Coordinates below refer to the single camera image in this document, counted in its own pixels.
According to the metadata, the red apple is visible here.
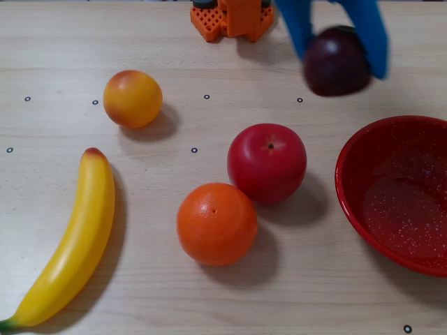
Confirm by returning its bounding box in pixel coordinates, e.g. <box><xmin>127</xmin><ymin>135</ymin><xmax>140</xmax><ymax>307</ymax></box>
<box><xmin>227</xmin><ymin>123</ymin><xmax>308</xmax><ymax>205</ymax></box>

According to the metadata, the yellow banana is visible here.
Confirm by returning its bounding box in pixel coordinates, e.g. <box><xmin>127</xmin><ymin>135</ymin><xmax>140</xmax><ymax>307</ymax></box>
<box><xmin>0</xmin><ymin>147</ymin><xmax>116</xmax><ymax>332</ymax></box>

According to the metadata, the orange robot base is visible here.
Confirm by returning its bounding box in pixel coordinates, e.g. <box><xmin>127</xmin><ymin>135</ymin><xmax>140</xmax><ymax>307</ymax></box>
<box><xmin>190</xmin><ymin>0</ymin><xmax>275</xmax><ymax>43</ymax></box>

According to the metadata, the dark purple plum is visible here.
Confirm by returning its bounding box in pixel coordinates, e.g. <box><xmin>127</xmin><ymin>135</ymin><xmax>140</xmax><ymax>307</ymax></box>
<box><xmin>302</xmin><ymin>26</ymin><xmax>373</xmax><ymax>98</ymax></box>

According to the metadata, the yellow orange peach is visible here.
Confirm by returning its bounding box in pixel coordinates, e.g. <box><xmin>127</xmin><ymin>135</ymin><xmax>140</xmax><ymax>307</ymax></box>
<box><xmin>103</xmin><ymin>70</ymin><xmax>163</xmax><ymax>129</ymax></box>

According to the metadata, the orange fruit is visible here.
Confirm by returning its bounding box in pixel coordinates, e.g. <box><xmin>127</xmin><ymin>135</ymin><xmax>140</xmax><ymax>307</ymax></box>
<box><xmin>176</xmin><ymin>182</ymin><xmax>258</xmax><ymax>267</ymax></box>

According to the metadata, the red speckled bowl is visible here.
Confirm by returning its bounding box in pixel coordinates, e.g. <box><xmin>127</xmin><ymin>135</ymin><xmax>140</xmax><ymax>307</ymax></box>
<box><xmin>335</xmin><ymin>115</ymin><xmax>447</xmax><ymax>278</ymax></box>

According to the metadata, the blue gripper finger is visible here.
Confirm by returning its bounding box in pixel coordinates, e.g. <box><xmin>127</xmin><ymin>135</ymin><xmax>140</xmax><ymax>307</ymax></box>
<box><xmin>330</xmin><ymin>0</ymin><xmax>391</xmax><ymax>80</ymax></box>
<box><xmin>275</xmin><ymin>0</ymin><xmax>317</xmax><ymax>60</ymax></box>

